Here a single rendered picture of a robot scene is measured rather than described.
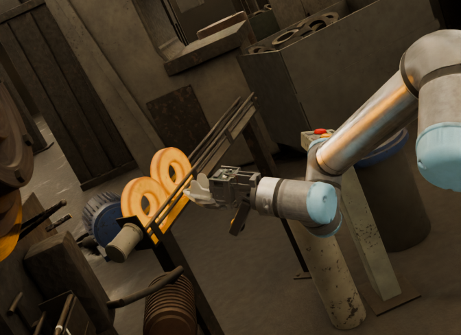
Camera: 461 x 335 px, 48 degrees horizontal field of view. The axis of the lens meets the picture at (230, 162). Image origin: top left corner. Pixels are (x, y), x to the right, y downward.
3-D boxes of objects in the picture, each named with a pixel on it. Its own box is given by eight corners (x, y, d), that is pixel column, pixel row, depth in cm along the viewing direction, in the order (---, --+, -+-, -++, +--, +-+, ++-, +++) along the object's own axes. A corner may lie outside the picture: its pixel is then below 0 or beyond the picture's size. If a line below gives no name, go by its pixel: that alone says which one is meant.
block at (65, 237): (71, 349, 118) (16, 261, 111) (77, 328, 125) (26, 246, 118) (114, 329, 117) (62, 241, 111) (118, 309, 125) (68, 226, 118)
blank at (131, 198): (110, 200, 134) (119, 198, 132) (141, 167, 145) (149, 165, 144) (140, 246, 139) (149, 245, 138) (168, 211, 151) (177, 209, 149)
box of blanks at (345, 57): (326, 171, 298) (275, 45, 276) (267, 153, 375) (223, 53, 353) (460, 93, 323) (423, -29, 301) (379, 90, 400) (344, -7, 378)
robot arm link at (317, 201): (333, 230, 118) (324, 219, 109) (282, 223, 123) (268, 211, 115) (340, 191, 121) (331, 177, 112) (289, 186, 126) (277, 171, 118)
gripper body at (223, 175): (219, 165, 128) (265, 169, 123) (223, 194, 132) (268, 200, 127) (204, 179, 122) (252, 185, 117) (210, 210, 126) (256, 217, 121)
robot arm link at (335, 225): (346, 197, 133) (335, 180, 122) (341, 241, 129) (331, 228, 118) (309, 196, 137) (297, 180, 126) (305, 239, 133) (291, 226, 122)
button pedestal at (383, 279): (379, 321, 168) (311, 153, 150) (354, 285, 191) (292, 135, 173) (424, 301, 168) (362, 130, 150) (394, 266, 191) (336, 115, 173)
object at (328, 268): (338, 336, 170) (278, 200, 155) (327, 315, 181) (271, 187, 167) (372, 320, 170) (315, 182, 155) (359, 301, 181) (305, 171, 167)
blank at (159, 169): (140, 167, 145) (149, 165, 143) (167, 139, 157) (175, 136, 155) (168, 211, 151) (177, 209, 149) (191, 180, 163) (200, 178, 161)
